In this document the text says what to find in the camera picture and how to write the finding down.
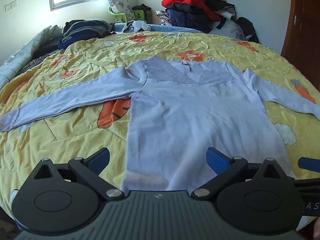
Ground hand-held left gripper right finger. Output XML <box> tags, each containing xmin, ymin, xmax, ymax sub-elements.
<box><xmin>191</xmin><ymin>147</ymin><xmax>288</xmax><ymax>202</ymax></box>

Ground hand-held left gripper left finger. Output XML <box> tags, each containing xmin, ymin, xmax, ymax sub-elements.
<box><xmin>32</xmin><ymin>147</ymin><xmax>125</xmax><ymax>201</ymax></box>

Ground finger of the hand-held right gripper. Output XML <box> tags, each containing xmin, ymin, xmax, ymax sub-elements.
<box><xmin>298</xmin><ymin>156</ymin><xmax>320</xmax><ymax>173</ymax></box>

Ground light purple long-sleeve shirt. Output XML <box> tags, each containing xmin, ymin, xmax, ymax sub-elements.
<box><xmin>0</xmin><ymin>55</ymin><xmax>320</xmax><ymax>192</ymax></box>

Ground stack of folded dark clothes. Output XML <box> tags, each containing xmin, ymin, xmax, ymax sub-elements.
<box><xmin>59</xmin><ymin>19</ymin><xmax>113</xmax><ymax>50</ymax></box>

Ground yellow carrot print quilt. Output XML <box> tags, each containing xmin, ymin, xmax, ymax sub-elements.
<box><xmin>0</xmin><ymin>30</ymin><xmax>320</xmax><ymax>230</ymax></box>

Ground brown wooden door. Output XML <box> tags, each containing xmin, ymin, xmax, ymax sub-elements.
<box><xmin>280</xmin><ymin>0</ymin><xmax>320</xmax><ymax>88</ymax></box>

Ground black backpack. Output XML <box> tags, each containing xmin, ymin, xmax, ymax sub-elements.
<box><xmin>236</xmin><ymin>17</ymin><xmax>260</xmax><ymax>43</ymax></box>

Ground grey white quilt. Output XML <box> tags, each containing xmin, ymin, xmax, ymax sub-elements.
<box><xmin>0</xmin><ymin>25</ymin><xmax>64</xmax><ymax>80</ymax></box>

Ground light blue knitted blanket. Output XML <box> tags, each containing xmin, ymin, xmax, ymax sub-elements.
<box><xmin>110</xmin><ymin>22</ymin><xmax>208</xmax><ymax>34</ymax></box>

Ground green plastic stool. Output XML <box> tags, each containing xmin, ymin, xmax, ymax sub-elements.
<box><xmin>108</xmin><ymin>5</ymin><xmax>152</xmax><ymax>23</ymax></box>

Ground navy jacket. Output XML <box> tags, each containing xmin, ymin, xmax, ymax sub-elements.
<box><xmin>166</xmin><ymin>4</ymin><xmax>220</xmax><ymax>34</ymax></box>

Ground checkered cloth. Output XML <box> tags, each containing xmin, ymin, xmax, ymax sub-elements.
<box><xmin>156</xmin><ymin>10</ymin><xmax>173</xmax><ymax>27</ymax></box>

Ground grey floral pillow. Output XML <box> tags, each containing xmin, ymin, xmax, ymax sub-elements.
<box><xmin>107</xmin><ymin>0</ymin><xmax>135</xmax><ymax>20</ymax></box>

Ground dark bag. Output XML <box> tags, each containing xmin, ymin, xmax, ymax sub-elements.
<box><xmin>131</xmin><ymin>4</ymin><xmax>152</xmax><ymax>12</ymax></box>

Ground white wall switches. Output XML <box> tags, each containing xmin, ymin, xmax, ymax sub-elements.
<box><xmin>4</xmin><ymin>0</ymin><xmax>17</xmax><ymax>12</ymax></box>

